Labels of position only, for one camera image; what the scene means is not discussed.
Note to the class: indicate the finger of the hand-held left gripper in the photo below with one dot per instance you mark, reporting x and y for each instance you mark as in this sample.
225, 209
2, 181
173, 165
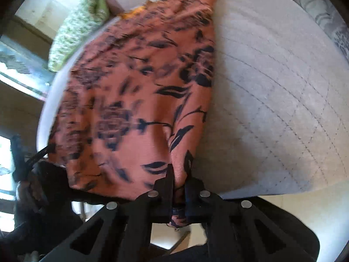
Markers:
41, 154

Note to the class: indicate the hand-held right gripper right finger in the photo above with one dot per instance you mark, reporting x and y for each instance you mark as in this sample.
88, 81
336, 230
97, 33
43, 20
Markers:
195, 196

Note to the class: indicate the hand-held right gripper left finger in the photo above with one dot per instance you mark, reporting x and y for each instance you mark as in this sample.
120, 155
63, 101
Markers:
163, 196

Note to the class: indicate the orange floral cloth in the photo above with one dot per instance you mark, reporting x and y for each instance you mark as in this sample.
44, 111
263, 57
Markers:
122, 101

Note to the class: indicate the window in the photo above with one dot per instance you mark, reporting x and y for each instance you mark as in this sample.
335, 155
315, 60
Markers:
19, 65

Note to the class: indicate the quilted white bed cover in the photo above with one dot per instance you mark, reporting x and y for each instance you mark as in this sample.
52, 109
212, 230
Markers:
272, 101

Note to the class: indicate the green patterned pillow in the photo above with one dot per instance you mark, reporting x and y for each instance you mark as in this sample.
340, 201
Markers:
76, 32

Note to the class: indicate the grey striped floral pillow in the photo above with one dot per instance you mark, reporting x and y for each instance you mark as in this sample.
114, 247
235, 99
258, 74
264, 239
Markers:
321, 11

